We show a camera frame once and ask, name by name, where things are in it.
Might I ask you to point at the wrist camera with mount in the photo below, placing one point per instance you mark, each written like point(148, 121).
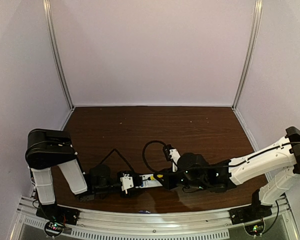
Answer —
point(126, 179)
point(171, 153)

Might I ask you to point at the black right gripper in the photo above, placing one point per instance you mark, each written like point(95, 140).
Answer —
point(167, 181)

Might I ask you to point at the aluminium corner post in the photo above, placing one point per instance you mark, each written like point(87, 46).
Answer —
point(253, 37)
point(55, 52)

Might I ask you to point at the left aluminium corner post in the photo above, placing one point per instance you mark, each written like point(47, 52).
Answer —
point(55, 52)

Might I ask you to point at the yellow handled screwdriver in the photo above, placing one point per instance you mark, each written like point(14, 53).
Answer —
point(152, 178)

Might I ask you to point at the right aluminium corner post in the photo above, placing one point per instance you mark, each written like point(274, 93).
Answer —
point(253, 37)

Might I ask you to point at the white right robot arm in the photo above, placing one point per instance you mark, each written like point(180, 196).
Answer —
point(284, 154)

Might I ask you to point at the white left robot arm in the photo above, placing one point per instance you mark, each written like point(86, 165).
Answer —
point(49, 148)

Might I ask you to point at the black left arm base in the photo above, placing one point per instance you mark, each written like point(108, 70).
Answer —
point(58, 217)

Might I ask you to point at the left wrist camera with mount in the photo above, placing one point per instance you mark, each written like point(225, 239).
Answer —
point(126, 179)

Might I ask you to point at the white remote control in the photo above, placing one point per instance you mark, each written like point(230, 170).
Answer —
point(149, 183)

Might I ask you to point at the aluminium front rail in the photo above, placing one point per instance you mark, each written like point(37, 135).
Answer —
point(200, 225)

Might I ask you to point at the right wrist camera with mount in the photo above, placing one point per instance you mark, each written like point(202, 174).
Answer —
point(171, 153)

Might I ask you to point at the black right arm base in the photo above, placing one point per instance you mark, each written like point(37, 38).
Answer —
point(253, 212)

